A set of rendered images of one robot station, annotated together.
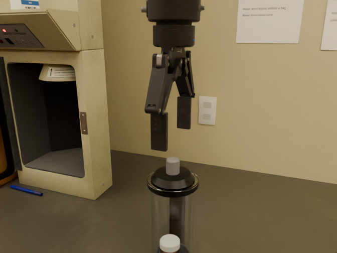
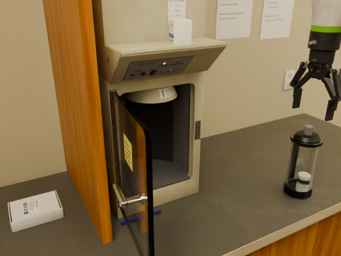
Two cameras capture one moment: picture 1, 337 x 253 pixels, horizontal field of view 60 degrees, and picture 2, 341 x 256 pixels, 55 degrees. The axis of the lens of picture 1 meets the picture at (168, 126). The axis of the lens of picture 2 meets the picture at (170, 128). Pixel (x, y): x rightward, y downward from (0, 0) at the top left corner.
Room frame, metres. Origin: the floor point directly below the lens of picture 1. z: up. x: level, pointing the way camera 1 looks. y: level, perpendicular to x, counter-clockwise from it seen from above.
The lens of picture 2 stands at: (0.23, 1.10, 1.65)
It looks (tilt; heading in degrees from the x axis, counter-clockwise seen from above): 23 degrees down; 311
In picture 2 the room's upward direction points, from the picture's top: straight up
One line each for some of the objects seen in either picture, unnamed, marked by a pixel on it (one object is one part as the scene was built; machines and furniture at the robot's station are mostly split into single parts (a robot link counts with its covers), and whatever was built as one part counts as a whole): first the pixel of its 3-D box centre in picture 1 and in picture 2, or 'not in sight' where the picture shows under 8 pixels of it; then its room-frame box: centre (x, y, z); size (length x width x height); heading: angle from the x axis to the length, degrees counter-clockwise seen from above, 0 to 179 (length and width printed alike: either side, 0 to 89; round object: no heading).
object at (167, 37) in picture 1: (173, 50); (320, 64); (0.55, -0.01, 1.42); 0.08 x 0.07 x 0.09; 159
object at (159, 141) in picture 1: (159, 131); (330, 109); (0.48, 0.02, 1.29); 0.03 x 0.01 x 0.07; 69
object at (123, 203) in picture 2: not in sight; (127, 193); (0.74, 0.67, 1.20); 0.10 x 0.05 x 0.03; 152
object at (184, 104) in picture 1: (184, 113); (297, 98); (0.61, -0.03, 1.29); 0.03 x 0.01 x 0.07; 69
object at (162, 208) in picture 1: (172, 222); (302, 164); (0.55, -0.01, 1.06); 0.11 x 0.11 x 0.21
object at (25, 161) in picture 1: (70, 111); (144, 127); (1.00, 0.34, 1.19); 0.26 x 0.24 x 0.35; 69
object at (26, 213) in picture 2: not in sight; (35, 210); (1.17, 0.70, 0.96); 0.16 x 0.12 x 0.04; 69
